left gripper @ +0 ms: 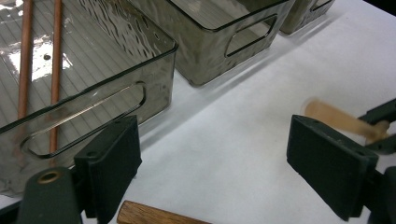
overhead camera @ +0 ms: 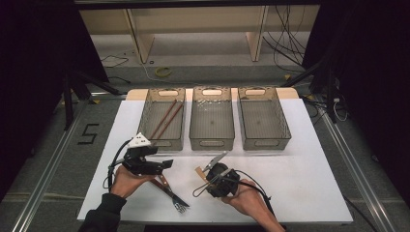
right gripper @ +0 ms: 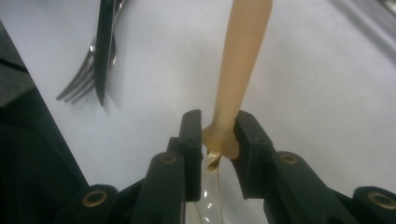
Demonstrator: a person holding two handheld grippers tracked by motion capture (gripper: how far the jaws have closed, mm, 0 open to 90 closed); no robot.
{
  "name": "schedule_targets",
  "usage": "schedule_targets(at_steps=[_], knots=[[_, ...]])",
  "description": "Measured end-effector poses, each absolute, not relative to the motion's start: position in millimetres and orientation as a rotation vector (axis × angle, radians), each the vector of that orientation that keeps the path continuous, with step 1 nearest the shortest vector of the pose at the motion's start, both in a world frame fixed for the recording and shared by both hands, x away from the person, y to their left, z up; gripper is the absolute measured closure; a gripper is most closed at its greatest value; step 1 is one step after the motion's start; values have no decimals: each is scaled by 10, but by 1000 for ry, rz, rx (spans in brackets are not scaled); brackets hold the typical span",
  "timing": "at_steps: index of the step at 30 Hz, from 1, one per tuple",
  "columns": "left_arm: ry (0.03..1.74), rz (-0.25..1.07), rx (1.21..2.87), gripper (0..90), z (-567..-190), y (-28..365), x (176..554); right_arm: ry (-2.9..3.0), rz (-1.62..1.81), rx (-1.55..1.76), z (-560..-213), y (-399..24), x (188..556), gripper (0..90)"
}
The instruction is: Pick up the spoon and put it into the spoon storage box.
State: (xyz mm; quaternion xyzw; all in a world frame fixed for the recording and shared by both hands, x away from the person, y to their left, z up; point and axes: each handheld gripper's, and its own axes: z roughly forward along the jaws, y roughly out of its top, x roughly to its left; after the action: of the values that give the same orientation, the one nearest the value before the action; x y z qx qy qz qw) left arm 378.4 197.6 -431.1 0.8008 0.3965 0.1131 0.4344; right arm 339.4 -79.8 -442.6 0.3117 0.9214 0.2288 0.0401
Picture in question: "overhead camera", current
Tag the aluminium floor rail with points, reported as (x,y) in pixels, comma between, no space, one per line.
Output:
(48,170)
(357,177)

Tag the grey transparent plastic bin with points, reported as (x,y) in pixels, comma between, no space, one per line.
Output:
(161,125)
(262,121)
(211,121)

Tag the person's left hand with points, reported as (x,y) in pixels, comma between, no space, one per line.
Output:
(125,183)

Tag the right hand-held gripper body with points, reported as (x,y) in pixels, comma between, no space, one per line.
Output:
(222,183)

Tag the white table cover sheet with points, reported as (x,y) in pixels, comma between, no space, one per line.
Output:
(290,180)

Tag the yellow tape roll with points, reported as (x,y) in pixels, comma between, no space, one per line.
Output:
(158,73)

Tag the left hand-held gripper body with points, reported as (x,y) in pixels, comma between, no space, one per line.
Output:
(141,166)

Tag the black metal stand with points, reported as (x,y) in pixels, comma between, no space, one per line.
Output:
(330,96)

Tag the black tripod stand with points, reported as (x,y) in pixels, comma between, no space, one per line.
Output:
(68,103)

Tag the dark curtain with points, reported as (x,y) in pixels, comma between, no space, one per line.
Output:
(32,80)
(370,80)

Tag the light wooden furniture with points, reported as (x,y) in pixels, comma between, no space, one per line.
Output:
(143,38)

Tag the person's right hand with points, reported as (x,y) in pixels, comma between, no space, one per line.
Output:
(249,198)

